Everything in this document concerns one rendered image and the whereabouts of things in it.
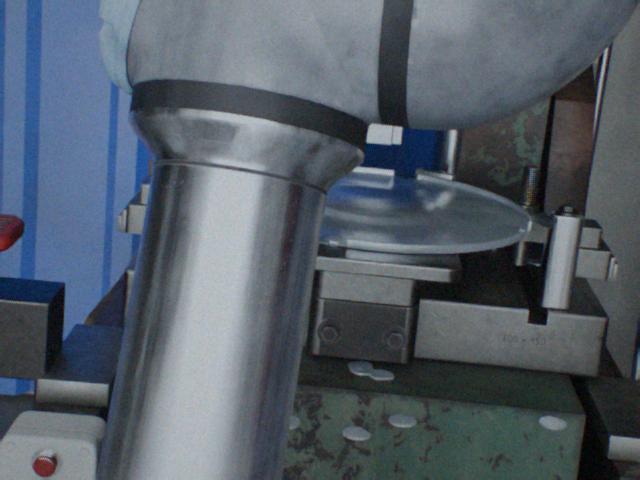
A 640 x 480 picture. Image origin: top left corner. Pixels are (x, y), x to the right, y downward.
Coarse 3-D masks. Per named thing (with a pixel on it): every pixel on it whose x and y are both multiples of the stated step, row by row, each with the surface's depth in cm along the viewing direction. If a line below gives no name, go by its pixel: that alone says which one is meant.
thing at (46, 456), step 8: (40, 448) 98; (48, 448) 98; (32, 456) 98; (40, 456) 98; (48, 456) 98; (56, 456) 98; (32, 464) 99; (40, 464) 98; (48, 464) 98; (56, 464) 98; (40, 472) 98; (48, 472) 98; (56, 472) 99
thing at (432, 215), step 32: (352, 192) 118; (384, 192) 119; (416, 192) 123; (448, 192) 124; (480, 192) 125; (352, 224) 109; (384, 224) 109; (416, 224) 111; (448, 224) 112; (480, 224) 113; (512, 224) 114
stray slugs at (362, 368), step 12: (540, 264) 130; (360, 372) 112; (372, 372) 112; (384, 372) 112; (396, 420) 103; (408, 420) 103; (540, 420) 106; (552, 420) 106; (348, 432) 99; (360, 432) 100
